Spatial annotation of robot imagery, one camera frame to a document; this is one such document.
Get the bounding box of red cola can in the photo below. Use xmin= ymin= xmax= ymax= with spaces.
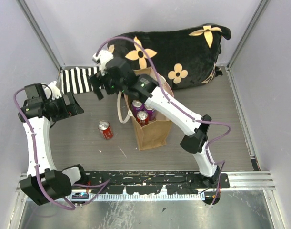
xmin=98 ymin=120 xmax=113 ymax=140
xmin=136 ymin=111 xmax=149 ymax=126

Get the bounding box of purple grape can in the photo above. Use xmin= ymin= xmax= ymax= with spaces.
xmin=144 ymin=105 xmax=156 ymax=121
xmin=131 ymin=100 xmax=144 ymax=116

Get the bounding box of purple grape can front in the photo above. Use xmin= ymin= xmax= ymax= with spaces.
xmin=144 ymin=105 xmax=156 ymax=121

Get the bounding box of red cola can back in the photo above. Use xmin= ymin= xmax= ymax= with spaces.
xmin=136 ymin=111 xmax=149 ymax=126

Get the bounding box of brown jute canvas bag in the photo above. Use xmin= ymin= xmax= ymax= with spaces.
xmin=117 ymin=66 xmax=176 ymax=152

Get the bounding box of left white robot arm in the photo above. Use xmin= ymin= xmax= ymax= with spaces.
xmin=17 ymin=81 xmax=88 ymax=206

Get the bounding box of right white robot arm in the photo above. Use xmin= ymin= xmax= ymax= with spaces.
xmin=90 ymin=52 xmax=220 ymax=188

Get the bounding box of black white striped cloth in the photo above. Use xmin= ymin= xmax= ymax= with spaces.
xmin=60 ymin=66 xmax=101 ymax=94

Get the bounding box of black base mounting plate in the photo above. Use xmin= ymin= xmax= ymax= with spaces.
xmin=84 ymin=171 xmax=217 ymax=195

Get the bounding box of black flower-pattern pillow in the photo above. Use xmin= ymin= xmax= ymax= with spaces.
xmin=107 ymin=23 xmax=231 ymax=90

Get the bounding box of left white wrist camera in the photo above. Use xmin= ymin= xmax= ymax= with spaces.
xmin=41 ymin=81 xmax=62 ymax=100

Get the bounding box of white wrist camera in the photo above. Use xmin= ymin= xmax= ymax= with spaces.
xmin=41 ymin=81 xmax=62 ymax=100
xmin=92 ymin=50 xmax=114 ymax=70

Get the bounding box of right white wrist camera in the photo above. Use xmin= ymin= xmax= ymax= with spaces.
xmin=92 ymin=50 xmax=114 ymax=70

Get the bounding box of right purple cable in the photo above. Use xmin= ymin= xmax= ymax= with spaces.
xmin=95 ymin=37 xmax=232 ymax=207

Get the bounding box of purple cable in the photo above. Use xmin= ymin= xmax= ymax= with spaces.
xmin=13 ymin=87 xmax=110 ymax=211
xmin=95 ymin=37 xmax=232 ymax=207

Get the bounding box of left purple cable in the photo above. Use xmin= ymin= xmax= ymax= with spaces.
xmin=13 ymin=87 xmax=110 ymax=211

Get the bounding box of aluminium rail frame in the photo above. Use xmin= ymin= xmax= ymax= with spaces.
xmin=15 ymin=171 xmax=277 ymax=201

